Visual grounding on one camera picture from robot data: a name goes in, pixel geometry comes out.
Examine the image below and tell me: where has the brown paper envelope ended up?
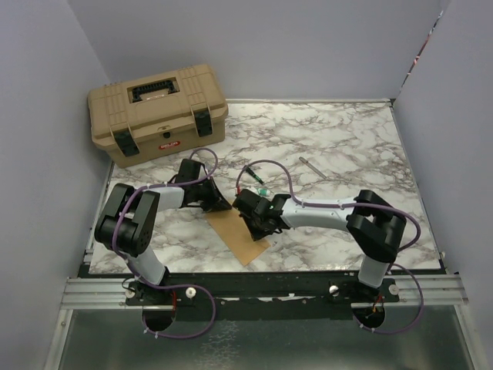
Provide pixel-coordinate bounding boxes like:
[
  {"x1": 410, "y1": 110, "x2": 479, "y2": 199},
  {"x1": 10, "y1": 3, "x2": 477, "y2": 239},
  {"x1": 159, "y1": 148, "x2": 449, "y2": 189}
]
[{"x1": 205, "y1": 209, "x2": 270, "y2": 266}]

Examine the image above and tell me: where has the green black glue pen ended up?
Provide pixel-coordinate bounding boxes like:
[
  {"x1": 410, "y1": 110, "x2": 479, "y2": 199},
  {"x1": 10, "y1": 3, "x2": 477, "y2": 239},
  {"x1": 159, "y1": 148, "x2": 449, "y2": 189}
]
[{"x1": 243, "y1": 166, "x2": 265, "y2": 185}]

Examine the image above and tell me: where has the white green glue stick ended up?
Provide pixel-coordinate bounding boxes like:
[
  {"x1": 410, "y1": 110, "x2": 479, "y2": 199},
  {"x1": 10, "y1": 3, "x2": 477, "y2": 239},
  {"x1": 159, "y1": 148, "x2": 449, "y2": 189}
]
[{"x1": 257, "y1": 188, "x2": 271, "y2": 197}]

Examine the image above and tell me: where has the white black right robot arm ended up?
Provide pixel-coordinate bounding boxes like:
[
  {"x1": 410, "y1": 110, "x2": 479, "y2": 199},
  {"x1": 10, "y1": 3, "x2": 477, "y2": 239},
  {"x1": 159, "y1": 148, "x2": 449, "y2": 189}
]
[{"x1": 233, "y1": 189, "x2": 407, "y2": 301}]

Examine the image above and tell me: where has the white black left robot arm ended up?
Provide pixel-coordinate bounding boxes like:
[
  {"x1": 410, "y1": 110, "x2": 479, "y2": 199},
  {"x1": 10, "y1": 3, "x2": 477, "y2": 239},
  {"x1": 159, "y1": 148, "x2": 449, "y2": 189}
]
[{"x1": 94, "y1": 159, "x2": 232, "y2": 304}]

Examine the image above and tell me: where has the silver metal pen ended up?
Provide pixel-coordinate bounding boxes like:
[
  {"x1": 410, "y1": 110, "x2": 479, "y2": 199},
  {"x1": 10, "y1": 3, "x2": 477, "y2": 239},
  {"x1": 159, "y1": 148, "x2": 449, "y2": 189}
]
[{"x1": 299, "y1": 156, "x2": 327, "y2": 180}]

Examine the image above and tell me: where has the tan plastic toolbox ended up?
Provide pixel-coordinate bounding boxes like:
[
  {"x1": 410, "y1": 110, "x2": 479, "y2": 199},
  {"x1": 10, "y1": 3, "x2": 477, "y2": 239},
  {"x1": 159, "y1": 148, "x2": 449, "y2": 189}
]
[{"x1": 88, "y1": 64, "x2": 229, "y2": 168}]

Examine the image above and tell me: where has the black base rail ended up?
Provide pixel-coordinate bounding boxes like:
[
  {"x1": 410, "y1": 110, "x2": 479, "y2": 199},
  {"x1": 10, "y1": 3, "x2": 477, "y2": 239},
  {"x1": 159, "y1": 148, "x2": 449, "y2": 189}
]
[{"x1": 126, "y1": 271, "x2": 399, "y2": 321}]

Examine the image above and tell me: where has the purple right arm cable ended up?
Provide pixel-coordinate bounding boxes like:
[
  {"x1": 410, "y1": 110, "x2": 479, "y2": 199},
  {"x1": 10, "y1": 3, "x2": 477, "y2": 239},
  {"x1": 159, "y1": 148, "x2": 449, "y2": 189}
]
[{"x1": 235, "y1": 160, "x2": 425, "y2": 336}]

